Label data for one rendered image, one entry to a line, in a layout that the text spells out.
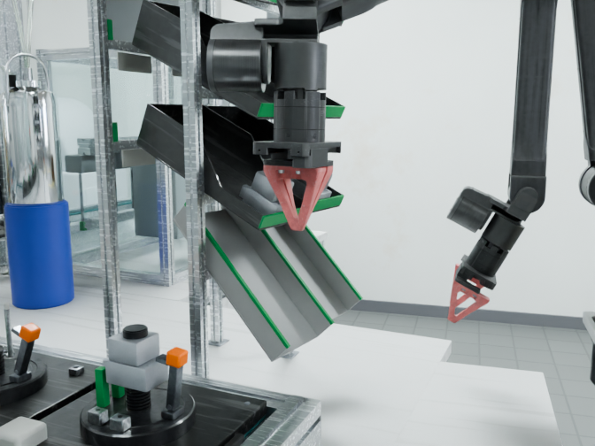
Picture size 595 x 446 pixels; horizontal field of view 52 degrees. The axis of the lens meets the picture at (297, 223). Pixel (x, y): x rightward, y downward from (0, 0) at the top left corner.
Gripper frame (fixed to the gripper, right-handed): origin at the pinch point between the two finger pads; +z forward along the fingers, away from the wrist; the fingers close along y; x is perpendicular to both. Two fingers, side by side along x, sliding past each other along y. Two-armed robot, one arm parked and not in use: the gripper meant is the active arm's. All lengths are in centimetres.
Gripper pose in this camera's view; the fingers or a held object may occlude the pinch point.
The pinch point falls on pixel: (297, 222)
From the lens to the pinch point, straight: 69.1
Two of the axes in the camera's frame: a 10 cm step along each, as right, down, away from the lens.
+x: 9.1, 0.9, -4.0
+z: -0.2, 9.9, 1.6
